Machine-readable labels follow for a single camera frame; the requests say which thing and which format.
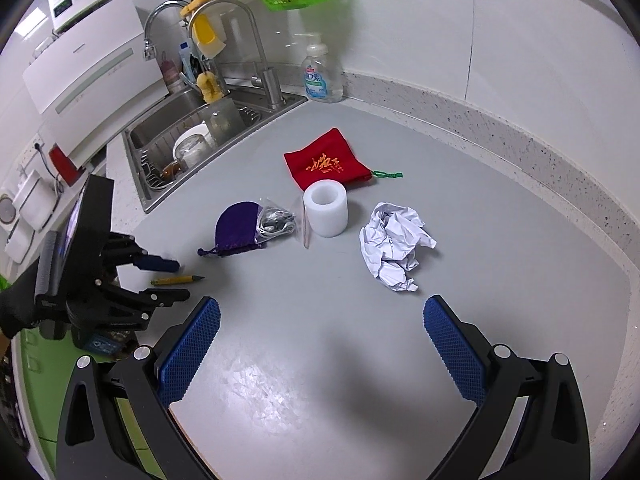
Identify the white water heater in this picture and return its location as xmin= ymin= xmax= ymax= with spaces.
xmin=46 ymin=0 xmax=115 ymax=34

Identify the stainless steel sink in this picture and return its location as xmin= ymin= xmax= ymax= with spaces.
xmin=122 ymin=80 xmax=308 ymax=213

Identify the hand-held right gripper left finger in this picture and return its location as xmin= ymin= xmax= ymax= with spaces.
xmin=55 ymin=296 xmax=222 ymax=480

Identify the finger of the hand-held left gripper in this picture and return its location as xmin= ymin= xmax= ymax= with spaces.
xmin=105 ymin=233 xmax=182 ymax=274
xmin=99 ymin=287 xmax=192 ymax=332

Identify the red kettle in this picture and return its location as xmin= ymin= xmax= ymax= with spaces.
xmin=48 ymin=144 xmax=81 ymax=186

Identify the yellow plastic brush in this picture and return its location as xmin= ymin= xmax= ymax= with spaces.
xmin=180 ymin=0 xmax=233 ymax=59

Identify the tall clear glass container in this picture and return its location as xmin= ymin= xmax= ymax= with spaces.
xmin=206 ymin=100 xmax=242 ymax=144

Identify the green cabinet door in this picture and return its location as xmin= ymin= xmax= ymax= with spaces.
xmin=10 ymin=330 xmax=166 ymax=480

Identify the blue bottle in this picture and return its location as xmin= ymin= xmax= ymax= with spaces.
xmin=180 ymin=42 xmax=197 ymax=79

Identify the yellow loofah sponge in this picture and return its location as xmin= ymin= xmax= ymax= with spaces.
xmin=196 ymin=72 xmax=222 ymax=104

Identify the steel gooseneck faucet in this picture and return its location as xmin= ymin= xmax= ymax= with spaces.
xmin=187 ymin=0 xmax=283 ymax=110

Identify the yellow pencil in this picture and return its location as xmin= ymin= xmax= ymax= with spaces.
xmin=151 ymin=273 xmax=206 ymax=287

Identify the clear hand soap bottle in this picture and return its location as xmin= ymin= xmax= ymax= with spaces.
xmin=301 ymin=33 xmax=345 ymax=104

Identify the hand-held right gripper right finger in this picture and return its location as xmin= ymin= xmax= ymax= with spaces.
xmin=422 ymin=295 xmax=587 ymax=480

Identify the white paper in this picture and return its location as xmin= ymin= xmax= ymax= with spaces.
xmin=359 ymin=202 xmax=437 ymax=292

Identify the red drawstring pouch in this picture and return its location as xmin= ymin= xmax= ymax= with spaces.
xmin=283 ymin=128 xmax=404 ymax=192

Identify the wire dish rack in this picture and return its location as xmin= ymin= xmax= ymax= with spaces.
xmin=140 ymin=105 xmax=263 ymax=192

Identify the white bowl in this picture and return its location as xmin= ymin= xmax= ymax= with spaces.
xmin=172 ymin=122 xmax=211 ymax=161

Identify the white countertop dishwasher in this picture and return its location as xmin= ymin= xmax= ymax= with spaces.
xmin=22 ymin=0 xmax=151 ymax=171

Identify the purple drawstring pouch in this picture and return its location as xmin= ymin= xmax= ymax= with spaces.
xmin=197 ymin=201 xmax=266 ymax=257

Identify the person's left hand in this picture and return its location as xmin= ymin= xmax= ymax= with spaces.
xmin=0 ymin=272 xmax=42 ymax=341

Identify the clear plastic bag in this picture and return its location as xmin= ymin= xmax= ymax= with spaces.
xmin=256 ymin=196 xmax=314 ymax=250

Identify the white wall socket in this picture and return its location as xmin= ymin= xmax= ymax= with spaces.
xmin=20 ymin=135 xmax=47 ymax=166

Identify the white foam cylinder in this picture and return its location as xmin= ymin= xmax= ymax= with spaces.
xmin=303 ymin=179 xmax=349 ymax=237

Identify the glass jar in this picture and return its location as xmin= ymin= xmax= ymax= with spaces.
xmin=182 ymin=136 xmax=212 ymax=167

